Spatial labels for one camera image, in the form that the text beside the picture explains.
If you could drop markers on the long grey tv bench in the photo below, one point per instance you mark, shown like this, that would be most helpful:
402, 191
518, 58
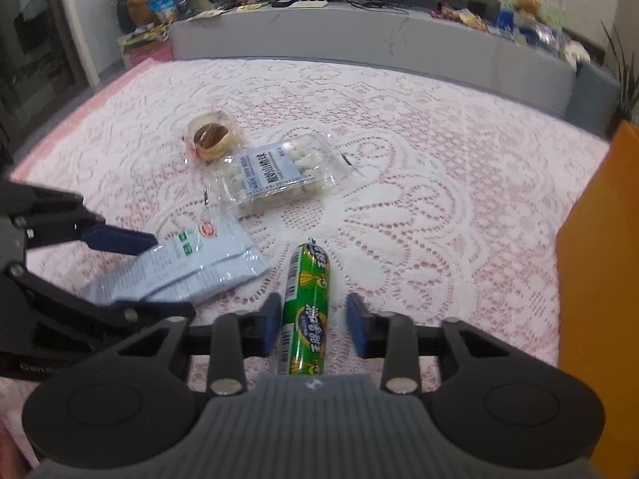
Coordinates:
411, 41

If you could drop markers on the grey trash bin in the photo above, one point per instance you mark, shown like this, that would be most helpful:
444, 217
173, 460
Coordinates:
593, 100

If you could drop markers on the teddy bear gift box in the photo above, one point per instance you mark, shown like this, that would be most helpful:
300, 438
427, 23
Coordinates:
520, 16

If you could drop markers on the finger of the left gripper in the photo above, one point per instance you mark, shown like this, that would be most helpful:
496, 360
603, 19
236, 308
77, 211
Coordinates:
111, 239

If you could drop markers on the orange cardboard box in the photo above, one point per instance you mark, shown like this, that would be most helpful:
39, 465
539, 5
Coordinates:
597, 259

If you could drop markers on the white blue snack packet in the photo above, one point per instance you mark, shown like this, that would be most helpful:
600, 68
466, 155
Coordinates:
200, 262

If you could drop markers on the clear pack white candies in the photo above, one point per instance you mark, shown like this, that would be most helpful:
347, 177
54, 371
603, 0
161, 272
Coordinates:
257, 178

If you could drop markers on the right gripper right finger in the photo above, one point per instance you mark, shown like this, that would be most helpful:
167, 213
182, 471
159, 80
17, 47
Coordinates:
397, 340

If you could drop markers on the small wrapped brown pastry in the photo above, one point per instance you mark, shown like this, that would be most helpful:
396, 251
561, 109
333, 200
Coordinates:
213, 137

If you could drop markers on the potted green plant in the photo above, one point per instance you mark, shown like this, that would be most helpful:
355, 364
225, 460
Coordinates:
627, 75

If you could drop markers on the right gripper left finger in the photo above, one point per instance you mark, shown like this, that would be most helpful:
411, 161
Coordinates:
231, 339

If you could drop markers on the green sausage stick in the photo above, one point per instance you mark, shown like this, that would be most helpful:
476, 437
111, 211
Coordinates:
303, 336

